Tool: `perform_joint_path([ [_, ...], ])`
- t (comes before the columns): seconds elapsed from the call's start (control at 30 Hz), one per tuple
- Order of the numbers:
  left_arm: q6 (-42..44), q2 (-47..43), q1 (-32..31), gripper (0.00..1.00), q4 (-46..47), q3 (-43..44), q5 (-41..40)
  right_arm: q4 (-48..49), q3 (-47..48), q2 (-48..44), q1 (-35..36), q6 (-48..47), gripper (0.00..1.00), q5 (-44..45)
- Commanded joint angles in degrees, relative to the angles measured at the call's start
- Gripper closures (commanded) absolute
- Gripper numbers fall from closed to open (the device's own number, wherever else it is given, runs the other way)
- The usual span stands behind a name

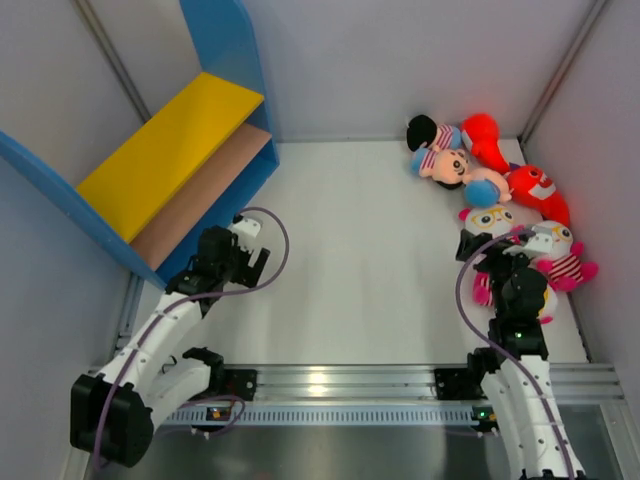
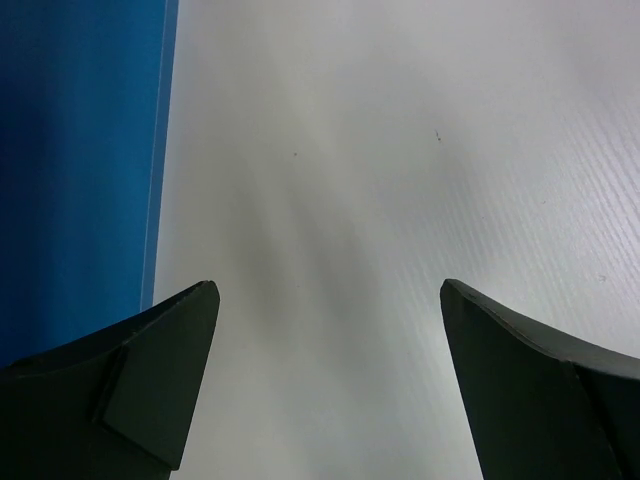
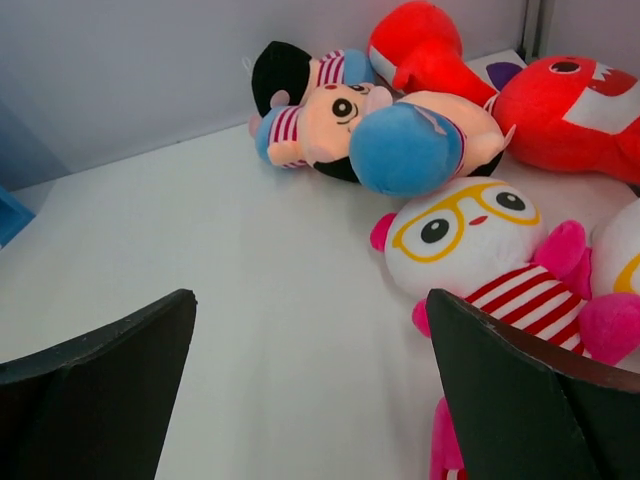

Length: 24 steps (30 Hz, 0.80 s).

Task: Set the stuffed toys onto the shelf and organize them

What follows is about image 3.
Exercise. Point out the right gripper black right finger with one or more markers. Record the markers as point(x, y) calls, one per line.
point(523, 408)

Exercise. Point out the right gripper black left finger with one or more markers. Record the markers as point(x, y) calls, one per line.
point(98, 406)

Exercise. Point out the red plush monster white mouth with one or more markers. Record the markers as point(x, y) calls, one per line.
point(572, 115)

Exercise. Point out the pig doll black hair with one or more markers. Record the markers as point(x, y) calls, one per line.
point(308, 107)

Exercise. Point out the red plush monster toy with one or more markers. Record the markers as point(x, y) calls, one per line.
point(417, 47)

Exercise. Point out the blue wooden toy shelf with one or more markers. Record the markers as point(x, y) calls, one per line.
point(14, 217)

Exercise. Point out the white panda doll yellow glasses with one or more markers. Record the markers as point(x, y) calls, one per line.
point(485, 242)

